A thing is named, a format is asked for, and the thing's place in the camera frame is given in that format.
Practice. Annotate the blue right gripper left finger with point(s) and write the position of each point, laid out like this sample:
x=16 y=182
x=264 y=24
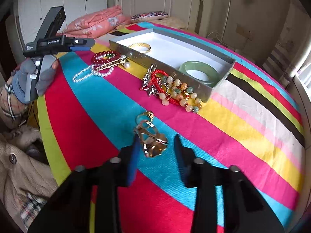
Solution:
x=133 y=160

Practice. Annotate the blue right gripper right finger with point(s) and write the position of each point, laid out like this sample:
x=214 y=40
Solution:
x=184 y=157

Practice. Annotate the silver leaf brooch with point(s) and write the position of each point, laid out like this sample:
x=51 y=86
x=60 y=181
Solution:
x=150 y=83

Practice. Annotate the pearl earring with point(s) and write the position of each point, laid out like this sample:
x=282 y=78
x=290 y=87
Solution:
x=126 y=65

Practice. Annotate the gold bangle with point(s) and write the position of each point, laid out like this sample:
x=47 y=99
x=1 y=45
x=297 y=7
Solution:
x=140 y=47

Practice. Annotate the green jade bangle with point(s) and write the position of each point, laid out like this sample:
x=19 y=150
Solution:
x=201 y=72

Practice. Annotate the gold ring green stone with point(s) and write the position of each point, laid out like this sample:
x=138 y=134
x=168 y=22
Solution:
x=146 y=115

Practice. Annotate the gold rhinestone hair clip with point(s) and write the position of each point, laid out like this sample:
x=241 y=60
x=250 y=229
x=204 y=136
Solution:
x=115 y=61

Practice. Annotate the gloved left hand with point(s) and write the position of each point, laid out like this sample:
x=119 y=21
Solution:
x=34 y=77

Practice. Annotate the colourful striped cloth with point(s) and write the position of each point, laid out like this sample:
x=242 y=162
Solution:
x=250 y=121

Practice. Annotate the pink floral folded quilt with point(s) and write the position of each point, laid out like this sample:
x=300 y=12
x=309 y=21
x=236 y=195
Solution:
x=96 y=24

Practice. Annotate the grey cardboard tray box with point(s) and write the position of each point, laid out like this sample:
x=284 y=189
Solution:
x=169 y=51

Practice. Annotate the embroidered round cushion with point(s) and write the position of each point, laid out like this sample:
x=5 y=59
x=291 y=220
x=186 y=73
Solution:
x=149 y=16

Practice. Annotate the yellow patterned pillow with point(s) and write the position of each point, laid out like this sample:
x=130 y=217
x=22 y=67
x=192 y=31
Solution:
x=172 y=22

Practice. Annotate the white bed headboard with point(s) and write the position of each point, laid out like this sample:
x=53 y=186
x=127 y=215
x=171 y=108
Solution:
x=195 y=13

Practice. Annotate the patterned striped curtain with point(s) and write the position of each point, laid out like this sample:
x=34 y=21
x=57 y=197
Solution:
x=290 y=48

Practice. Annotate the white desk lamp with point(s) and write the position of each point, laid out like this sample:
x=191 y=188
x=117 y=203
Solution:
x=221 y=16

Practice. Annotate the wall socket plate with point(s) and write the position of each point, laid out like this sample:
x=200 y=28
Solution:
x=244 y=32

